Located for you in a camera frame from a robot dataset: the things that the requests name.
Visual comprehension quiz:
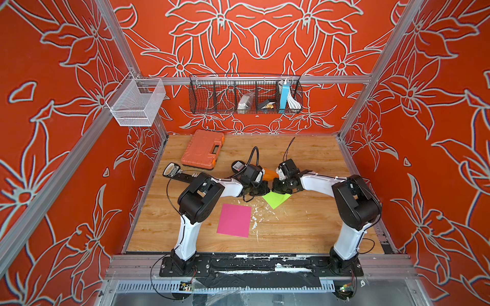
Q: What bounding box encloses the orange square paper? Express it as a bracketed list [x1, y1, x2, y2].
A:
[262, 168, 279, 182]

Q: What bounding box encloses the green square paper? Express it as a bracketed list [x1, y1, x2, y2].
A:
[263, 192, 291, 209]

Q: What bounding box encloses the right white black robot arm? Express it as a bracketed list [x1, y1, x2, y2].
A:
[273, 171, 382, 266]

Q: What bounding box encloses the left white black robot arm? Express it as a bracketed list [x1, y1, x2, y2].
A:
[170, 173, 271, 270]

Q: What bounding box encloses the pink square paper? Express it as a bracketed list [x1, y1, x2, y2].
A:
[217, 203, 251, 238]

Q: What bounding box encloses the black round tape disc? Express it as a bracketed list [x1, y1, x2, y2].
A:
[231, 160, 246, 174]

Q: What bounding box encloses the orange plastic tool case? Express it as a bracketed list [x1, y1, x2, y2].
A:
[181, 130, 225, 170]

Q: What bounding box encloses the black small box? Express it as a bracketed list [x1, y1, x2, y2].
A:
[257, 99, 276, 112]

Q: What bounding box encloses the clear plastic bag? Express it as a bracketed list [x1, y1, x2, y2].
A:
[237, 93, 255, 114]

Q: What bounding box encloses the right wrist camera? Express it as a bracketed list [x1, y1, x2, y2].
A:
[276, 159, 300, 181]

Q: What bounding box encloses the white cable bundle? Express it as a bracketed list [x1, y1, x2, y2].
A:
[288, 91, 302, 113]

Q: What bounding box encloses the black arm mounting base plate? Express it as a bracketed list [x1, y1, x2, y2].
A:
[158, 253, 364, 277]

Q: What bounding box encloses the black wire wall basket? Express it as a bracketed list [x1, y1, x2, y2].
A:
[189, 73, 304, 115]

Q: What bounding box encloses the clear plastic wall bin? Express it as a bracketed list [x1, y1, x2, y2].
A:
[107, 79, 167, 127]

